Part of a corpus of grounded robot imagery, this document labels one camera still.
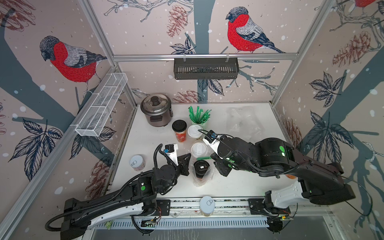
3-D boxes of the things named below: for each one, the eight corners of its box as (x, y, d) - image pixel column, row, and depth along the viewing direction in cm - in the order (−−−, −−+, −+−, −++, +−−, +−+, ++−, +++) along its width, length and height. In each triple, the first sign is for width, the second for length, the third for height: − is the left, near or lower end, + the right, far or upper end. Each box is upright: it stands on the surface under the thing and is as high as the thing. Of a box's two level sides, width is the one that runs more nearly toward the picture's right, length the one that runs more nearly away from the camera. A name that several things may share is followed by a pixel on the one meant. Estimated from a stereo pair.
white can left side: (131, 171, 88) (127, 167, 83) (134, 158, 93) (131, 154, 88) (143, 171, 88) (140, 167, 83) (146, 158, 93) (144, 154, 88)
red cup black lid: (174, 143, 98) (171, 129, 85) (176, 133, 103) (173, 119, 90) (187, 143, 98) (185, 129, 85) (187, 133, 103) (186, 119, 90)
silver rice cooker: (146, 130, 107) (136, 111, 90) (151, 111, 119) (144, 91, 103) (171, 130, 107) (166, 111, 90) (173, 111, 119) (170, 90, 103)
